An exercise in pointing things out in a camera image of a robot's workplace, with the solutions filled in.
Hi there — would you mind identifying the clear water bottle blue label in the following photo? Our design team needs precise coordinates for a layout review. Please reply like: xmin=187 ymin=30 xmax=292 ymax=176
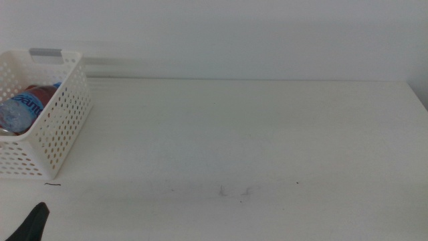
xmin=0 ymin=82 xmax=64 ymax=135

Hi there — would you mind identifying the red cola can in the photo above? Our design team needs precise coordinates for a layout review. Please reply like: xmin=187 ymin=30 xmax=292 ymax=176
xmin=0 ymin=84 xmax=58 ymax=137

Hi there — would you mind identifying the white perforated plastic basket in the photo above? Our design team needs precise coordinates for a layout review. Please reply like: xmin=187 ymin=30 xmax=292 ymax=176
xmin=0 ymin=48 xmax=93 ymax=181

